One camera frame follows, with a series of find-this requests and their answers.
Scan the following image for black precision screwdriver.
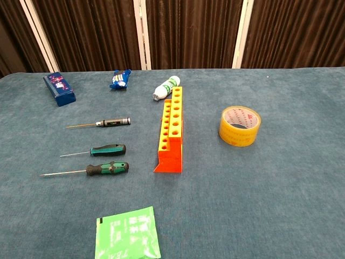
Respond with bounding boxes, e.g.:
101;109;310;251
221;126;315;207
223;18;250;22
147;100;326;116
66;116;132;128

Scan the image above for orange yellow tool holder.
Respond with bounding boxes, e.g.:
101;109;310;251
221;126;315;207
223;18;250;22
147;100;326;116
153;86;184;174

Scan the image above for teal black slim screwdriver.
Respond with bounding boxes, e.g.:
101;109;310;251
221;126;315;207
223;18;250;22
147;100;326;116
59;144;127;158

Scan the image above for green black bulbous screwdriver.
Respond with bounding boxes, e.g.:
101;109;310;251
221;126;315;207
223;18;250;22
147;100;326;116
40;161;129;178

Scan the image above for white green plastic tube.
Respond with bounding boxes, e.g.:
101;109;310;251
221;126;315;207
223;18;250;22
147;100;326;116
152;76;181;102

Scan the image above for yellow packing tape roll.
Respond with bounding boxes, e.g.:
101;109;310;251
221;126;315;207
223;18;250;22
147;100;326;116
218;105;262;148

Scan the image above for blue snack wrapper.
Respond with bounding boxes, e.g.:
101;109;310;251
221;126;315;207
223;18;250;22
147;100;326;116
109;69;132;92

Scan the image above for dark brown screen panel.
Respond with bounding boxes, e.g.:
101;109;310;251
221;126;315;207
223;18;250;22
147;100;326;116
31;0;142;72
241;0;345;69
0;0;49;78
145;0;245;70

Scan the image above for teal table cloth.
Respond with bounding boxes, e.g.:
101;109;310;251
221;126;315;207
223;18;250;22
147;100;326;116
0;66;345;259

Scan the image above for green foil packet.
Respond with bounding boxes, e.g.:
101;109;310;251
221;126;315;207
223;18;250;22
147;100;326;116
94;206;162;259

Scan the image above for dark blue printed box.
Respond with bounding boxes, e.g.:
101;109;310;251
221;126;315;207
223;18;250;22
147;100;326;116
43;71;77;107

